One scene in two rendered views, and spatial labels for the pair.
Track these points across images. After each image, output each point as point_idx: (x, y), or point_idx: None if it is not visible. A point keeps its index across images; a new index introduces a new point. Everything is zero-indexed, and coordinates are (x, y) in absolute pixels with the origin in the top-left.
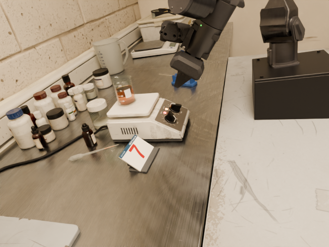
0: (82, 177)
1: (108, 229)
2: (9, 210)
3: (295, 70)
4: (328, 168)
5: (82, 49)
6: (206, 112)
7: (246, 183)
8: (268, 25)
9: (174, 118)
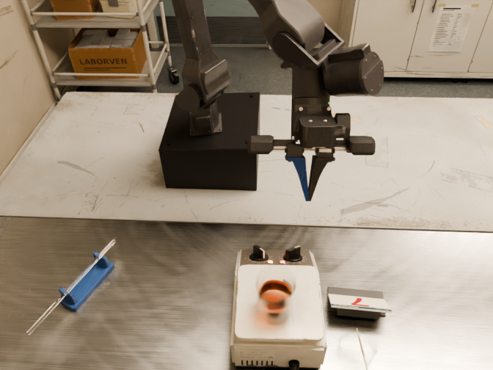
0: None
1: (480, 310)
2: None
3: (239, 118)
4: (339, 155)
5: None
6: (229, 238)
7: (372, 202)
8: (216, 88)
9: (300, 247)
